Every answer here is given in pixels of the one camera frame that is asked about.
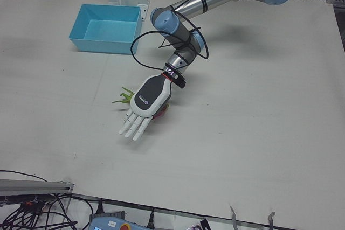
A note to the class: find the white grey dexterous robot hand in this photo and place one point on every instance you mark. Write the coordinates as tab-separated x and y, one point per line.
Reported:
151	95

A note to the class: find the pink dragon fruit green leaves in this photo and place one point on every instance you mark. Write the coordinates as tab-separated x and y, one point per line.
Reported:
126	98

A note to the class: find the blue plastic bin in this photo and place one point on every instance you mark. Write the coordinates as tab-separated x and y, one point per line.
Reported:
107	32

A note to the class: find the blue grey teach pendant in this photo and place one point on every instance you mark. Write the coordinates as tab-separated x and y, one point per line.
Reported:
113	223

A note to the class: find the black white printed card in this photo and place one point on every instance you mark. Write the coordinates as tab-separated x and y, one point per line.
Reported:
200	226

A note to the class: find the aluminium extrusion rail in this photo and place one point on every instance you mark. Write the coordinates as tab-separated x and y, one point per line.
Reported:
32	185

